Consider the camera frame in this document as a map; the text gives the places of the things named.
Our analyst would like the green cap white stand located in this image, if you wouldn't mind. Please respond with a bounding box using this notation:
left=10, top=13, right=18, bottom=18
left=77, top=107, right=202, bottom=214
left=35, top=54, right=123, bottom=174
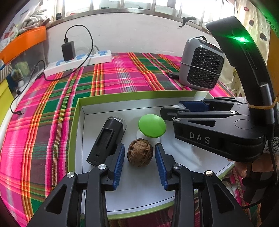
left=136, top=114, right=167, bottom=146

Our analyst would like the black rectangular device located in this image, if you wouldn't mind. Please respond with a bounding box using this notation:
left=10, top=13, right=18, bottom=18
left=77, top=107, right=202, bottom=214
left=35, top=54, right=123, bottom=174
left=86, top=116, right=127, bottom=166

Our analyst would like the person right hand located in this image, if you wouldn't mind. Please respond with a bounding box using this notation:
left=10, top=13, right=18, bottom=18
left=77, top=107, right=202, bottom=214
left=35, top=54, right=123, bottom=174
left=227, top=152, right=279, bottom=205

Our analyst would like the grey black space heater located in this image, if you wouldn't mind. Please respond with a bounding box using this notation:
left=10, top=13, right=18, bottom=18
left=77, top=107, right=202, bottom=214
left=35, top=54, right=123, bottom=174
left=178, top=36, right=225, bottom=91

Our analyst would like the green white cardboard box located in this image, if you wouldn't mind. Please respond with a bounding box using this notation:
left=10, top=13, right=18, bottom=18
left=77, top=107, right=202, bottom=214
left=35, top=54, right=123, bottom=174
left=68, top=91, right=234, bottom=219

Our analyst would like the plaid pink green blanket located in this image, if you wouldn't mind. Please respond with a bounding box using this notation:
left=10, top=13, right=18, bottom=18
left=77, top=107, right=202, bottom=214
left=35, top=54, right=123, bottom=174
left=1, top=53, right=194, bottom=226

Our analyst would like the white blue power strip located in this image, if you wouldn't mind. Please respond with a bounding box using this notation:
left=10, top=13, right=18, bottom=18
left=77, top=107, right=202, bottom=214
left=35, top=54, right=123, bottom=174
left=44, top=50, right=112, bottom=77

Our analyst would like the cream patterned curtain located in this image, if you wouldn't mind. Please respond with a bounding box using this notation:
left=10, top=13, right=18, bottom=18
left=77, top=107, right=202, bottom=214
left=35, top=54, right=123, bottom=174
left=229, top=1, right=270, bottom=97

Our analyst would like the black power adapter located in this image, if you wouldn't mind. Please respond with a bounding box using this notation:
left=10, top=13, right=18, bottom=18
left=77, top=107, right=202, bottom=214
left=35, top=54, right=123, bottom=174
left=62, top=38, right=76, bottom=61

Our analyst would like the yellow shoe box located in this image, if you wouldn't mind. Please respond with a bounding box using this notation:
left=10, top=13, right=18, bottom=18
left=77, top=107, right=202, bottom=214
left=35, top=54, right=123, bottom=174
left=0, top=80, right=13, bottom=125

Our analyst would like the striped grey box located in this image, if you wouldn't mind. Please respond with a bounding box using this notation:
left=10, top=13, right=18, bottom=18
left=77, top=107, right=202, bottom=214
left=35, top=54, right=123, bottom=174
left=0, top=63, right=12, bottom=83

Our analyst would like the orange storage bin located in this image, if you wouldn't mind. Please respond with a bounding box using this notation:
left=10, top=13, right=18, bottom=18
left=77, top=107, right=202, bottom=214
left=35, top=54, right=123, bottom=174
left=0, top=26, right=46, bottom=64

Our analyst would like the black window handle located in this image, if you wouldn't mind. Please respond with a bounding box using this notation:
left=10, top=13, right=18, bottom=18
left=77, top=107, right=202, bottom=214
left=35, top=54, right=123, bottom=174
left=178, top=17, right=196, bottom=28

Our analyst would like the black charger cable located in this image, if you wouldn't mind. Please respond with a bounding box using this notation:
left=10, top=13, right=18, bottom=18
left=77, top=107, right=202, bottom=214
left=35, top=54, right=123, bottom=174
left=10, top=24, right=94, bottom=115

